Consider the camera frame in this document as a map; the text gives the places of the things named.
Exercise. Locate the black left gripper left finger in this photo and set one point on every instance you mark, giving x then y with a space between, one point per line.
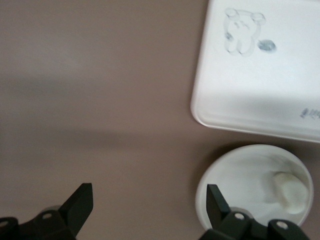
77 210

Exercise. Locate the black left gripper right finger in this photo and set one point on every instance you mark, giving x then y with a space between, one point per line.
217 210

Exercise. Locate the cream round plate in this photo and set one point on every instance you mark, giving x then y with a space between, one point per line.
237 175

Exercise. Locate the white steamed bun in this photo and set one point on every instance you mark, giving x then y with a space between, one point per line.
291 192

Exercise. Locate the cream tray with rabbit print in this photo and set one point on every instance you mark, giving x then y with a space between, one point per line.
250 75

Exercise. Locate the brown table mat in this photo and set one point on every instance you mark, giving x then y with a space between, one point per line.
100 75

